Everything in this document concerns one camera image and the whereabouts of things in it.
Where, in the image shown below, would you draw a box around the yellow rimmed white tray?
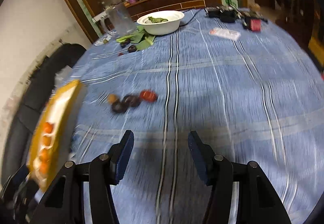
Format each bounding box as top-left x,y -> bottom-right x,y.
26,80 -> 86,192

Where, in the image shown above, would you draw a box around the orange mandarin middle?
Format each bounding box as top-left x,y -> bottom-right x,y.
42,135 -> 52,147

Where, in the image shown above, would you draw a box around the orange mandarin top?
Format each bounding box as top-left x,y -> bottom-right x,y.
43,122 -> 54,134

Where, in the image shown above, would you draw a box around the blue plaid tablecloth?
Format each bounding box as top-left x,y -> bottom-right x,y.
63,10 -> 323,223

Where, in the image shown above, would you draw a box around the dark plum left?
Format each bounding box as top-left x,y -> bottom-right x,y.
111,101 -> 128,113

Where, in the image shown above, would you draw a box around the dark plum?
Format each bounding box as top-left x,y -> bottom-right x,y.
111,101 -> 128,113
122,94 -> 141,108

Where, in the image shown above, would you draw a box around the black sofa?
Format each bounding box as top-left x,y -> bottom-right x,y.
1,43 -> 86,185

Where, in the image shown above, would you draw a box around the brown small fruit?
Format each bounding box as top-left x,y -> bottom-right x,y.
107,93 -> 119,105

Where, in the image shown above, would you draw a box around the dark plum right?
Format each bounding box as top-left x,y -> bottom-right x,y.
122,94 -> 141,108

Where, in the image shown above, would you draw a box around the clear plastic bag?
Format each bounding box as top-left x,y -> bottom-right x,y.
54,66 -> 72,88

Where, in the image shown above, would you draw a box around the red fruit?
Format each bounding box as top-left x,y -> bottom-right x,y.
140,90 -> 158,102

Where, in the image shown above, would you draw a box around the white card label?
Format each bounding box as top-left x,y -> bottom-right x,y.
209,28 -> 241,40

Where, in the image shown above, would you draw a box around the red small box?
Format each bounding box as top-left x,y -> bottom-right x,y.
243,17 -> 261,32

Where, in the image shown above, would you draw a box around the green leaves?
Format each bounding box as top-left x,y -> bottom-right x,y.
116,26 -> 155,50

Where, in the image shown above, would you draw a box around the clear glass pitcher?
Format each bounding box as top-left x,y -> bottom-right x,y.
100,3 -> 136,37

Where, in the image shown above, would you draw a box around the black electronic devices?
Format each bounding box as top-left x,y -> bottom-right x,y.
204,5 -> 242,23

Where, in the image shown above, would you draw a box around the white bowl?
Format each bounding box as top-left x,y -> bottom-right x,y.
137,10 -> 184,35

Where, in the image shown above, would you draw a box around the wooden sideboard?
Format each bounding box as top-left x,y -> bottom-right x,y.
126,0 -> 221,21

